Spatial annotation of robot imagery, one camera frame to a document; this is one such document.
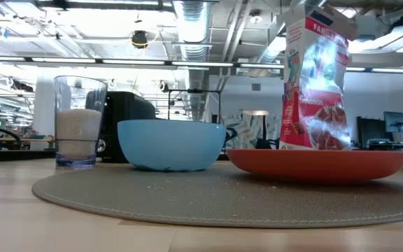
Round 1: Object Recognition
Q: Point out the Life cinnamon cereal box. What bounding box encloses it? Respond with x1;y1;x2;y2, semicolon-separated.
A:
278;2;359;151

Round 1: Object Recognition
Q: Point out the blue bowl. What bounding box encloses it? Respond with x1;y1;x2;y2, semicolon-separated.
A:
116;118;228;173

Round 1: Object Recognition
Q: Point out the floral patterned panel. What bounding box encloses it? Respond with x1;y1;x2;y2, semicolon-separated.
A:
222;113;282;150

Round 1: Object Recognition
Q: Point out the white lamp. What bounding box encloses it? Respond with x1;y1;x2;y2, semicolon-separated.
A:
242;109;269;141

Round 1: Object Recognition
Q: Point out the grey round placemat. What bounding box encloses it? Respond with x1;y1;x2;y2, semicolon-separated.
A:
31;162;403;229

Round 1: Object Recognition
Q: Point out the black toaster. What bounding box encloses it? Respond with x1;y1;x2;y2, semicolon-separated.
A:
85;91;156;164

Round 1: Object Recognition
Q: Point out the red plate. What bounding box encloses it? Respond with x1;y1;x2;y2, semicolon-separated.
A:
225;148;403;183

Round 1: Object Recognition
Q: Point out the clear glass with white filling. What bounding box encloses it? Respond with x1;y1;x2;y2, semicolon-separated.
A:
53;75;108;170

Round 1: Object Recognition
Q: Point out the black cabinet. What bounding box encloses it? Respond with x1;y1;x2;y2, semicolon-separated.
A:
357;115;384;148

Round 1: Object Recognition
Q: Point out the computer monitor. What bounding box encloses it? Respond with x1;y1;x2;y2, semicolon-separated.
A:
383;111;403;134

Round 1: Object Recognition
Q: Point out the black metal frame stand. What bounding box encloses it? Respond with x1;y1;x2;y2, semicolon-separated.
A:
167;88;222;124

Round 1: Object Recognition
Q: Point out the silver ventilation duct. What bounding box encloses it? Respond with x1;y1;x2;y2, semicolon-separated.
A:
171;0;212;122

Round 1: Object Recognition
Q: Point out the black ceiling camera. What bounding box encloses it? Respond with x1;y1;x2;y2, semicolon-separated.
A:
131;29;149;50

